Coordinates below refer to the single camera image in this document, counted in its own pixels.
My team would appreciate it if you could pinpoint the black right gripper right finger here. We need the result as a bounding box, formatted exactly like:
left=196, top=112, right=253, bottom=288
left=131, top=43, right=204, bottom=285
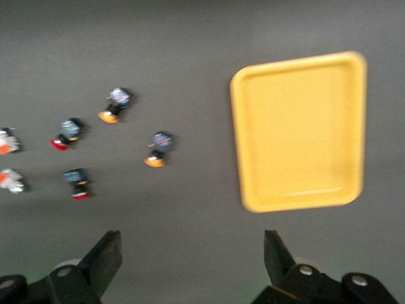
left=251, top=229, right=349, bottom=304

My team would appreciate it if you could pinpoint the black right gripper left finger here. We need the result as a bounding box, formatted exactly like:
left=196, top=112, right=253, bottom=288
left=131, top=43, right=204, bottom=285
left=47, top=230, right=123, bottom=304

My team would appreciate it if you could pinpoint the white orange push button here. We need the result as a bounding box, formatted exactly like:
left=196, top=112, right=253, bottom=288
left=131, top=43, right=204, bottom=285
left=0, top=127, right=22, bottom=156
left=0, top=168, right=27, bottom=194

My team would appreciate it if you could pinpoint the yellow cap push button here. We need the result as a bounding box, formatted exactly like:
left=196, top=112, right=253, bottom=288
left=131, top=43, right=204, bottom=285
left=97, top=87, right=135, bottom=124
left=144, top=130, right=175, bottom=168

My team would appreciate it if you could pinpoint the red cap push button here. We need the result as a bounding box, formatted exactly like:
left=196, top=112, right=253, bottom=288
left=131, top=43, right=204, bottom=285
left=49, top=117, right=85, bottom=151
left=62, top=167, right=92, bottom=201

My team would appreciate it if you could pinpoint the yellow plastic tray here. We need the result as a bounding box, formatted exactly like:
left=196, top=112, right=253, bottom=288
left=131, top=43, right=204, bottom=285
left=229, top=50, right=368, bottom=213

